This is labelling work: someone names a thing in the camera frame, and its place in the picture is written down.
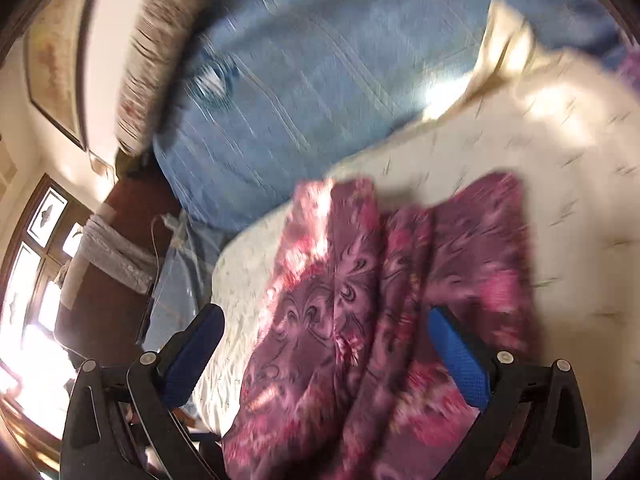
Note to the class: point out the blue quilted bedsheet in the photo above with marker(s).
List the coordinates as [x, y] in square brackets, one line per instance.
[310, 85]

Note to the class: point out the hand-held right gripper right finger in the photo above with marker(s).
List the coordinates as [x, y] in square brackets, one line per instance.
[460, 355]

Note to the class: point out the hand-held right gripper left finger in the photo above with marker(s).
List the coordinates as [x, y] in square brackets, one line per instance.
[192, 355]

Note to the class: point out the grey cloth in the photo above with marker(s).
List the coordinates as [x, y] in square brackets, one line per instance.
[110, 250]

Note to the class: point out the purple floral garment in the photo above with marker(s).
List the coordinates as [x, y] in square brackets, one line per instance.
[350, 310]

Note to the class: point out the cream printed blanket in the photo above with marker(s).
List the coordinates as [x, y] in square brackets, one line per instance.
[550, 125]

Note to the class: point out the floral patterned headboard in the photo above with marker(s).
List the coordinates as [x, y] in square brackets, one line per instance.
[150, 60]

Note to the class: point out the wooden framed window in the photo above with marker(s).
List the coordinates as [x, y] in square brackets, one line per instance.
[30, 270]

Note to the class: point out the framed wall picture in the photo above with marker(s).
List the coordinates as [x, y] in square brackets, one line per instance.
[55, 60]

